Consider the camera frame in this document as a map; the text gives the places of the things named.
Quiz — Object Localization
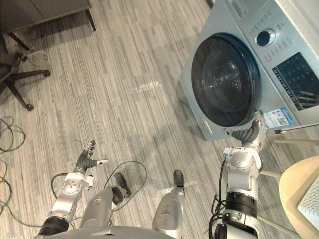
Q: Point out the grey robot torso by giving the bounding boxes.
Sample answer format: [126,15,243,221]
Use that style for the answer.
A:
[39,225,175,239]

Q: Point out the dark washer display panel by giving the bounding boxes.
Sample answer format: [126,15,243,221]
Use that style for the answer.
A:
[272,51,319,112]

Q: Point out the blue white energy label sticker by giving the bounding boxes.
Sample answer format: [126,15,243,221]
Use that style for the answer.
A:
[263,107,295,129]

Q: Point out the left silver robot leg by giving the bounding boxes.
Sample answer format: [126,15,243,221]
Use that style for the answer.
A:
[79,186,126,229]

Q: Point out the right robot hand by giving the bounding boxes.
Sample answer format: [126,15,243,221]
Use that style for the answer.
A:
[222,110,267,150]

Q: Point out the dark wooden cabinet with legs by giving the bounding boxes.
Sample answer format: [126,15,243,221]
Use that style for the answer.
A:
[0,0,97,51]

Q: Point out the thin grey washer hose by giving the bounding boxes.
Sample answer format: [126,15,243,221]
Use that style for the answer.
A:
[275,123,319,135]

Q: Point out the washer detergent drawer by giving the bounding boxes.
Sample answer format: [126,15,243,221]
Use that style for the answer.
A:
[225,0,250,18]

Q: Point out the thin black looped cable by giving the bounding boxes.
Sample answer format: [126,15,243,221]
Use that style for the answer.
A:
[103,161,148,213]

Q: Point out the left dark robot foot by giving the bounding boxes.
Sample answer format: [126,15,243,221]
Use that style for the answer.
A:
[111,172,133,204]

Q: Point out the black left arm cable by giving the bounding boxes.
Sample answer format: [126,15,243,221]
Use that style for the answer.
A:
[50,173,67,198]

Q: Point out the silver front-load washing machine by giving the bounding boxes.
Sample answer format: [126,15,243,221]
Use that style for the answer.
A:
[178,0,319,142]

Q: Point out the black floor cable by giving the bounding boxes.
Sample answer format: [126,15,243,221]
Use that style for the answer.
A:
[0,158,47,228]
[0,116,27,153]

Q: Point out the right dark robot foot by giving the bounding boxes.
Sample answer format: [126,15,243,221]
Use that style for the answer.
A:
[172,169,185,188]

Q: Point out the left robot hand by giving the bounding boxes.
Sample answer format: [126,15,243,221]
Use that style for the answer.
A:
[74,139,110,173]

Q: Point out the dark robot foot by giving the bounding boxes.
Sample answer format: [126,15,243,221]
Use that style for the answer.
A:
[172,169,185,188]
[111,172,133,204]

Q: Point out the white perforated laundry basket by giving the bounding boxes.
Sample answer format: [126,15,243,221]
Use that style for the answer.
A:
[297,177,319,231]

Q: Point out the black office chair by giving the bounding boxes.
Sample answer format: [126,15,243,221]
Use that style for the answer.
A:
[0,32,51,112]

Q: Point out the round dark glass washer door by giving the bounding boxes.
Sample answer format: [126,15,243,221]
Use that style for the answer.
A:
[191,33,262,127]

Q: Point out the white floor cable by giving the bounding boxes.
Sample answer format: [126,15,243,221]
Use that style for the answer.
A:
[24,31,51,67]

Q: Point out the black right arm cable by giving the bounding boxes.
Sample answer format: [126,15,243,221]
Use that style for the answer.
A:
[207,159,228,239]

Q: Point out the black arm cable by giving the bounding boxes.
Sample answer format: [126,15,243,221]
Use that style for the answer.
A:
[207,159,228,239]
[50,173,67,198]

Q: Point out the silver washer control knob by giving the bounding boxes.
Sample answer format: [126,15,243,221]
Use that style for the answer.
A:
[256,28,278,47]

